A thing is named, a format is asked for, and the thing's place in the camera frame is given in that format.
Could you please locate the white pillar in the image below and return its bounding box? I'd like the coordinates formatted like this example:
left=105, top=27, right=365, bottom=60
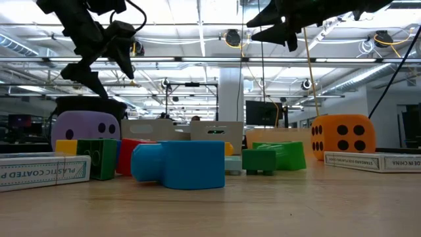
left=218, top=67, right=245, bottom=122

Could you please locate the black computer monitor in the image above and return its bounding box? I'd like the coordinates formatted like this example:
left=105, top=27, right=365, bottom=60
left=245, top=100, right=284, bottom=127

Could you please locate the purple foam die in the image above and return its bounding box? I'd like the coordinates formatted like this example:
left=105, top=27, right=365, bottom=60
left=51, top=110, right=121, bottom=151

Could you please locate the black-and-white playing card deck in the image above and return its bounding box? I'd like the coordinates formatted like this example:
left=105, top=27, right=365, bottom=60
left=324, top=151, right=421, bottom=174

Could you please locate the black equipment cabinet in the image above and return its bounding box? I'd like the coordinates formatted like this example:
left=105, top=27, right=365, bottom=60
left=400, top=103, right=421, bottom=149

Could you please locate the dark green toy block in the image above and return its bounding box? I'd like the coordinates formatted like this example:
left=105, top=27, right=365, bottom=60
left=76, top=138, right=118, bottom=181

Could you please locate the dark monitor with red screen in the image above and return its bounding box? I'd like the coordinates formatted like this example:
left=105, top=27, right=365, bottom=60
left=8, top=114, right=33, bottom=129

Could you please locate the bright green toy block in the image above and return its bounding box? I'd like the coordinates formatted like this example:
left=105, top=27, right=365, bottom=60
left=252, top=141, right=307, bottom=172

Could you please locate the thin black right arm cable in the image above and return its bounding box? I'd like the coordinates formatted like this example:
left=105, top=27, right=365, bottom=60
left=367, top=24, right=421, bottom=120

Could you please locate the black jack-o-lantern bucket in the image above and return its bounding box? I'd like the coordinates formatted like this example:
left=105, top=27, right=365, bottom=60
left=49, top=95, right=129, bottom=142

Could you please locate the large light blue block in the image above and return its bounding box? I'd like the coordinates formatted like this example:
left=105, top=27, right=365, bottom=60
left=130, top=140, right=226, bottom=191

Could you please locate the teal playing card deck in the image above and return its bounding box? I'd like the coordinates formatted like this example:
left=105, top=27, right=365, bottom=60
left=0, top=151, right=92, bottom=193

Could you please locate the orange foam die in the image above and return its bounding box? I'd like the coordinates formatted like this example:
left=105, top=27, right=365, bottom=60
left=310, top=114, right=378, bottom=161

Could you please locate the orange plastic storage bin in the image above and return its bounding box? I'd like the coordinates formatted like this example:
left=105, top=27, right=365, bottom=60
left=245, top=128, right=313, bottom=155

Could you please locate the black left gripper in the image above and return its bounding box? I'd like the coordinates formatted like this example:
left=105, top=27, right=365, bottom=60
left=36, top=0, right=136, bottom=99

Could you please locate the blue single-stud block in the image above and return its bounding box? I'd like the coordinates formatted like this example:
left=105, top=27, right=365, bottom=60
left=114, top=140, right=122, bottom=167

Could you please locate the light cyan flat brick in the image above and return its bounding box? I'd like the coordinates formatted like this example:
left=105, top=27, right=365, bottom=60
left=224, top=155, right=243, bottom=176

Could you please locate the small dark green brick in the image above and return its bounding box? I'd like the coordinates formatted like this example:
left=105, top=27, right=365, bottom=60
left=241, top=149, right=277, bottom=176

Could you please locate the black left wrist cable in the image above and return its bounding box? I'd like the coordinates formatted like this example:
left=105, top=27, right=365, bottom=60
left=109, top=0, right=148, bottom=33

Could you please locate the grey plastic storage bin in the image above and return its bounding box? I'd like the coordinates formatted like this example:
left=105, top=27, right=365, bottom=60
left=189, top=120, right=245, bottom=155
left=120, top=118, right=176, bottom=142

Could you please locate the red toy block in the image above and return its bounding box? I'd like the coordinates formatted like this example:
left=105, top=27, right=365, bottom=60
left=115, top=138, right=159, bottom=176

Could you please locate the yellow power cable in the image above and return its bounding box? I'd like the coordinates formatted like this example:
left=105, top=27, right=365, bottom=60
left=302, top=27, right=321, bottom=117

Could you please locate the silver ventilation duct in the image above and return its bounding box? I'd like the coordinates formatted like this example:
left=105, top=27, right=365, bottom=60
left=320, top=63, right=394, bottom=96

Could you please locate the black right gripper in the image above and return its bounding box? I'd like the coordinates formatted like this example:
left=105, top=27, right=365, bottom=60
left=246, top=0, right=356, bottom=53

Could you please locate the black camera rig frame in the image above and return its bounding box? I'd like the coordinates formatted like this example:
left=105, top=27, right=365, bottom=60
left=166, top=82, right=220, bottom=122

